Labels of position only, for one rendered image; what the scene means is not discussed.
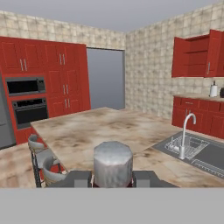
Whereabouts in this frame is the grey fridge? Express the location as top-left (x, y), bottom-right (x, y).
top-left (0, 72), bottom-right (18, 151)

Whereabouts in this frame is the red ketchup bottle white cap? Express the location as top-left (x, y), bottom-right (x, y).
top-left (92, 140), bottom-right (135, 189)

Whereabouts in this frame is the white paper towel roll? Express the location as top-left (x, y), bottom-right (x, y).
top-left (208, 80), bottom-right (220, 98)

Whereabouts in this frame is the red wall cabinet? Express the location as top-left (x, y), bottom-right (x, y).
top-left (171, 29), bottom-right (224, 79)

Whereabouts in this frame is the red tall cupboard run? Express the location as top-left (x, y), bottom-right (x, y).
top-left (0, 36), bottom-right (92, 146)

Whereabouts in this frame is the red base cupboard run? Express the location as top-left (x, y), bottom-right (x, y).
top-left (171, 95), bottom-right (224, 140)

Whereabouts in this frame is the dark grey sink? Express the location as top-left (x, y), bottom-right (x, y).
top-left (152, 130), bottom-right (224, 179)

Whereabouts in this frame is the red cabinet door with handle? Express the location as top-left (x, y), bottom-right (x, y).
top-left (204, 29), bottom-right (224, 79)

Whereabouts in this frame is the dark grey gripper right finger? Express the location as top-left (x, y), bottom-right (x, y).
top-left (131, 170), bottom-right (179, 189)

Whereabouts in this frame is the white wire dish rack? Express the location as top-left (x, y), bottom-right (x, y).
top-left (164, 135), bottom-right (211, 160)

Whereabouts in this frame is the white curved tap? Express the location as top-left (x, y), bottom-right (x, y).
top-left (178, 112), bottom-right (198, 161)

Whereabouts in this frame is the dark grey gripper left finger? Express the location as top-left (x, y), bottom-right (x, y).
top-left (47, 170), bottom-right (94, 189)

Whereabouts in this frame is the black built-in microwave oven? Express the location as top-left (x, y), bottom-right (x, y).
top-left (4, 76), bottom-right (47, 97)

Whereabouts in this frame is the grey bar stool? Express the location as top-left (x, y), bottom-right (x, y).
top-left (27, 133), bottom-right (50, 188)
top-left (42, 155), bottom-right (68, 188)

